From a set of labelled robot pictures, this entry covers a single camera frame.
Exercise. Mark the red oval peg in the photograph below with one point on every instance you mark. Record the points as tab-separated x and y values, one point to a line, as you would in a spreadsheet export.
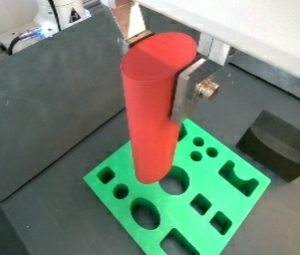
148	68

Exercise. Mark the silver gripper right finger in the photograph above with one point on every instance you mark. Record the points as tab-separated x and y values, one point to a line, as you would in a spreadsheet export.
193	83

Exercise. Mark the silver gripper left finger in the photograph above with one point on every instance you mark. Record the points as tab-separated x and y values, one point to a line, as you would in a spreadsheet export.
130	23

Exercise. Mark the black arch block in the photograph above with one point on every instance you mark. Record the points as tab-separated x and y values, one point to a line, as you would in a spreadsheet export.
270	141

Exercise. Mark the green shape sorter board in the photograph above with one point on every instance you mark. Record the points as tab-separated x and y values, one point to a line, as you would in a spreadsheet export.
195	221

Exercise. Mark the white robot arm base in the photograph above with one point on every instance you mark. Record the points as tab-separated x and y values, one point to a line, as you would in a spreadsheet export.
56	15

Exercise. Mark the dark grey raised mat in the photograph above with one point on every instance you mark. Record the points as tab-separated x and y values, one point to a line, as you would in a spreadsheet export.
60	90

